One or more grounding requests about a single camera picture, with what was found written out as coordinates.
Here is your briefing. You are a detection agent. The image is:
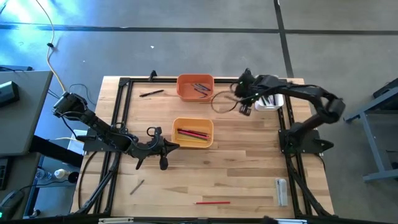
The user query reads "clear plastic item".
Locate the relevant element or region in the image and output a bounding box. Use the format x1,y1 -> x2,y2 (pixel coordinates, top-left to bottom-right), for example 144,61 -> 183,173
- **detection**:
275,177 -> 289,207

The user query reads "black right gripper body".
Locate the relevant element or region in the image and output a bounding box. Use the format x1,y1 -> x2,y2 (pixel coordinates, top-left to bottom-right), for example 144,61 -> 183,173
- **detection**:
233,68 -> 271,116

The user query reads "pink pencil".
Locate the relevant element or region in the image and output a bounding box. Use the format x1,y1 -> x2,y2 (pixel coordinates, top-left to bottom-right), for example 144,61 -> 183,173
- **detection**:
177,130 -> 210,140

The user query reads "black diagonal frame strut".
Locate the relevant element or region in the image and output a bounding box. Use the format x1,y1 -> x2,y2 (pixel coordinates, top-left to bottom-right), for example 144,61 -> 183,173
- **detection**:
74,151 -> 123,216
285,154 -> 333,218

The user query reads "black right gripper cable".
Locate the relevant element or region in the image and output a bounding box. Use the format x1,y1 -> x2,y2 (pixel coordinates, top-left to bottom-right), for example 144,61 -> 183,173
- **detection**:
210,89 -> 246,114

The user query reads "dark purple pencil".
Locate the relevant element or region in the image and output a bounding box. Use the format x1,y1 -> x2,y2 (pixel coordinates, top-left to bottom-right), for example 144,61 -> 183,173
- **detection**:
177,127 -> 206,134

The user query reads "black aluminium table frame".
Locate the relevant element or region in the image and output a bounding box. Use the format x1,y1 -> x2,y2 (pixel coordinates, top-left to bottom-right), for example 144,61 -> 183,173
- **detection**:
93,76 -> 313,224

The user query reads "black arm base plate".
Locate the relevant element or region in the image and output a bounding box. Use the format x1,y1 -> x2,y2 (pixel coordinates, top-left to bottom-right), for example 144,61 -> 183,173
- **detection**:
278,129 -> 335,156
83,127 -> 128,153

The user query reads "clear water bottle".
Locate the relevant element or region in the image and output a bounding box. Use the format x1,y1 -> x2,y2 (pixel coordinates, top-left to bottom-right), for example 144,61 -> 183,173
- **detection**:
34,169 -> 53,181

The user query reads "black computer mouse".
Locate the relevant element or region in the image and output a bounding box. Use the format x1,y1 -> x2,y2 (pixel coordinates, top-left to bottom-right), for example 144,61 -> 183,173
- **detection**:
0,189 -> 25,218

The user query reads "black round cap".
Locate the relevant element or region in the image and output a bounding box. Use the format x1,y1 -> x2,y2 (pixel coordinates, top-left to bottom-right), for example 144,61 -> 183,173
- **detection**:
67,170 -> 80,184

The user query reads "person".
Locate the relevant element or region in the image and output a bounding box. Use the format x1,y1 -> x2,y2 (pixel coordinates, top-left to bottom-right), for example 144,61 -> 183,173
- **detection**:
260,215 -> 282,224

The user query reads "black keyboard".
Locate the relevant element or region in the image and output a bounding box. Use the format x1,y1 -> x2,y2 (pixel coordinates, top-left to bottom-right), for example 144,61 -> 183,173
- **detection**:
0,157 -> 10,190

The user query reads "white paper sheet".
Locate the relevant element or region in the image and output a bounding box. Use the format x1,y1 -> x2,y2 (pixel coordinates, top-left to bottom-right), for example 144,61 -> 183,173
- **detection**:
71,129 -> 90,155

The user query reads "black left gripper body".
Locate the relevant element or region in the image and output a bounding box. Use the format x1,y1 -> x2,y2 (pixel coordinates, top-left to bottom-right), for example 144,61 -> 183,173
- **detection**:
148,136 -> 169,170

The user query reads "orange plastic bin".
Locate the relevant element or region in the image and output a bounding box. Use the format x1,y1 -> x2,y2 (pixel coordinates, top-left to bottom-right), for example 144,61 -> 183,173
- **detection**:
176,73 -> 215,102

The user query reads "grey metal desk frame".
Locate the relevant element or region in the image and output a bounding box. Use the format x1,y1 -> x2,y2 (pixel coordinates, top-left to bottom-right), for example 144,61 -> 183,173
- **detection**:
343,77 -> 398,184

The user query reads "thin black floor cable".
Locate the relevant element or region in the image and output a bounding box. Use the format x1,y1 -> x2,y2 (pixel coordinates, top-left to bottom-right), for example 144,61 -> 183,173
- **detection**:
46,82 -> 98,108

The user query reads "yellow floor cable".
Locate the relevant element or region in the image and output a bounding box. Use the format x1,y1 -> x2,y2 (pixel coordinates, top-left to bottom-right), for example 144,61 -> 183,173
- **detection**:
34,0 -> 74,98

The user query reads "small white bottle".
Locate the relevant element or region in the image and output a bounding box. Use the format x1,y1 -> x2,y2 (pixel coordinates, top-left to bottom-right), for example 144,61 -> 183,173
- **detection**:
53,168 -> 71,180

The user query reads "yellow plastic bin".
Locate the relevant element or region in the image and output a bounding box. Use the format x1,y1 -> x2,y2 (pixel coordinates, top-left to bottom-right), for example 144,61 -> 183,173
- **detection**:
171,117 -> 215,149

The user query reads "white plastic bin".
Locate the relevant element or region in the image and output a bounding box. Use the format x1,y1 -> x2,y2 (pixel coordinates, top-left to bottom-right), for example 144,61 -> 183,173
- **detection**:
254,92 -> 285,112

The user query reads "black device box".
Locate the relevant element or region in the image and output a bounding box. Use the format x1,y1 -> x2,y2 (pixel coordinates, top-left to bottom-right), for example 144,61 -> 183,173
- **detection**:
0,80 -> 20,108

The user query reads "brown cable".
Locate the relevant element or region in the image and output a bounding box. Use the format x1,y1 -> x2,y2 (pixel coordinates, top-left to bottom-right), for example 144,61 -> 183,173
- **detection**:
77,151 -> 98,210

